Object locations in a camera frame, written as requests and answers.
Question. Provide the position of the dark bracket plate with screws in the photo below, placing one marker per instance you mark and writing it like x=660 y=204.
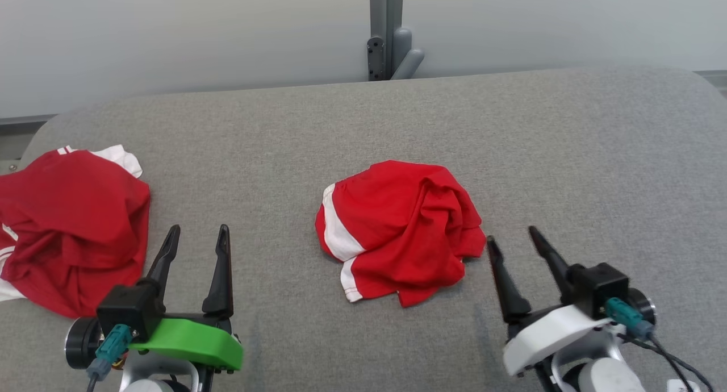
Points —
x=375 y=57

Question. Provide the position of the grey fabric sofa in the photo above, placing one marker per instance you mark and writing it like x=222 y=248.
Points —
x=363 y=125

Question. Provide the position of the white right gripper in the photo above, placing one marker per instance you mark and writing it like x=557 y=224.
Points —
x=545 y=338

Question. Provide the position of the red Bulls basketball jersey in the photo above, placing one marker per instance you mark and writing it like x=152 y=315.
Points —
x=74 y=221

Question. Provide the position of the red shorts with white stripe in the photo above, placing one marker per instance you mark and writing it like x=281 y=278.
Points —
x=397 y=227

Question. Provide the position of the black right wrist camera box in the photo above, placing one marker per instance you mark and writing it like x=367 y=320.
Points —
x=599 y=287

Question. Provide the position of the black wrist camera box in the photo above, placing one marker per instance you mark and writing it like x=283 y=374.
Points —
x=128 y=309
x=599 y=287

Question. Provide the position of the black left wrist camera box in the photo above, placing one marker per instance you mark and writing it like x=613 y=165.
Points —
x=128 y=309

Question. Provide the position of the grey metal post bracket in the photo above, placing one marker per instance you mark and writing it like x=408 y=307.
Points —
x=392 y=5

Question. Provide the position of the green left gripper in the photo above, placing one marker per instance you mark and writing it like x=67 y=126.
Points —
x=193 y=341

